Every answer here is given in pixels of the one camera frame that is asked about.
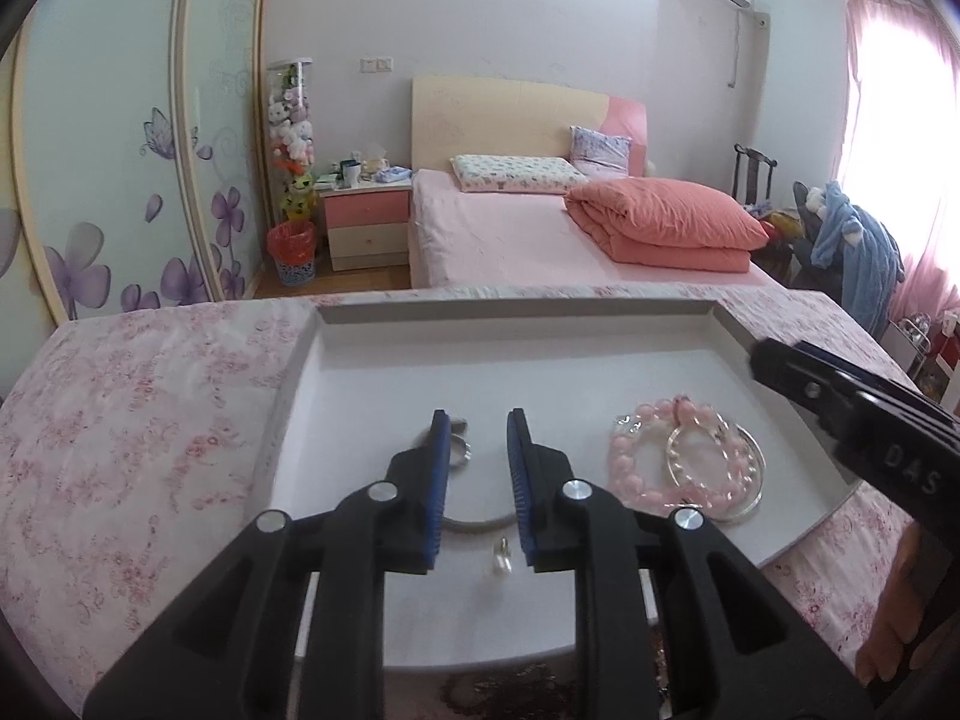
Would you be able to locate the dark wooden chair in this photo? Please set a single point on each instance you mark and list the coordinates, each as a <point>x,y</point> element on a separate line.
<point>752,176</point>

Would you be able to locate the wide silver cuff bangle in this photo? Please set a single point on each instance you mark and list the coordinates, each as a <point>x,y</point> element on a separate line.
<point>480,526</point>

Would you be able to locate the thin silver bangle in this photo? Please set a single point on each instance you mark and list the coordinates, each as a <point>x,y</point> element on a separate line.
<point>754,480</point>

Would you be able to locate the flower print sliding wardrobe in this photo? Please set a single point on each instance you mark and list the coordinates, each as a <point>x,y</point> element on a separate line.
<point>112,165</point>

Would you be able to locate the grey cardboard tray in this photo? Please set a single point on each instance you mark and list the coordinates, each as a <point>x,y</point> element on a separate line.
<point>570,382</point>

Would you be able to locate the pink sheet bed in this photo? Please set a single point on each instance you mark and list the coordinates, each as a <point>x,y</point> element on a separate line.
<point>510,240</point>

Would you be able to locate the clear tube of plush toys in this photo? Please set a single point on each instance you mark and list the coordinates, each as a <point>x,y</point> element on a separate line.
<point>292,142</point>

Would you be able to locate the cluttered small rack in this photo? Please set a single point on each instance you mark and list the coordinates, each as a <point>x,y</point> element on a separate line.
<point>930,349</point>

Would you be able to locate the pink and white nightstand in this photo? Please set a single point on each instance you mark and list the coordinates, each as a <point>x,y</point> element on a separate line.
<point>367,225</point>

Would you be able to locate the folded orange quilt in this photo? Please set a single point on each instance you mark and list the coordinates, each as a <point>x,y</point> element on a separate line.
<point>667,221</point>

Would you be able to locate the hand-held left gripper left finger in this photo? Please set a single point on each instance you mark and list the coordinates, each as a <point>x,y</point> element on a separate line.
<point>436,495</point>

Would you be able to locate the purple patterned pillow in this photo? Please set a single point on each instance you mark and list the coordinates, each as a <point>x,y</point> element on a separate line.
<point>600,150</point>

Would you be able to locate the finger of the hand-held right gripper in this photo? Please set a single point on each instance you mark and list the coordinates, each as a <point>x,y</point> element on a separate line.
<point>885,390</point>
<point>806,382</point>

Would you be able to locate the red lined waste bin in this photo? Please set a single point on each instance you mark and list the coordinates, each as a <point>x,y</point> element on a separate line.
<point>292,251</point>

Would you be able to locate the white patterned pillow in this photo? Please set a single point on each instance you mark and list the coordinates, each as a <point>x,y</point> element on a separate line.
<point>517,174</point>

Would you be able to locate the blue plush garment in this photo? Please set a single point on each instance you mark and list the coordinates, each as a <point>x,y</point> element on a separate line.
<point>859,247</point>

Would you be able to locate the black office chair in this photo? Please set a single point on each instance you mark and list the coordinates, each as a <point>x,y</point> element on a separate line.
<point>801,210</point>

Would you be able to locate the pink curtain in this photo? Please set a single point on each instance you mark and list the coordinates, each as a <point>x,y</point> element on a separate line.
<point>900,150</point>

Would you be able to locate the beige and pink headboard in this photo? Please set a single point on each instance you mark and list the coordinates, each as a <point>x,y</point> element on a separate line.
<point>510,120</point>

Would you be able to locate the white wall socket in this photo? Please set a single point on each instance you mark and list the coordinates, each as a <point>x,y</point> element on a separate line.
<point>376,64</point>

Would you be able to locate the person's right hand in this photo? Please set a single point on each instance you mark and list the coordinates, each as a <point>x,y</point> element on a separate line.
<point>896,600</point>

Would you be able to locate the blue cloth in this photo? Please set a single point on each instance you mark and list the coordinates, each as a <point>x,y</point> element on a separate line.
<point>394,174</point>

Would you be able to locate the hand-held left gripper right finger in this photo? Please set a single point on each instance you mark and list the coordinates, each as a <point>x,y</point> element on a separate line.
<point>522,495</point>

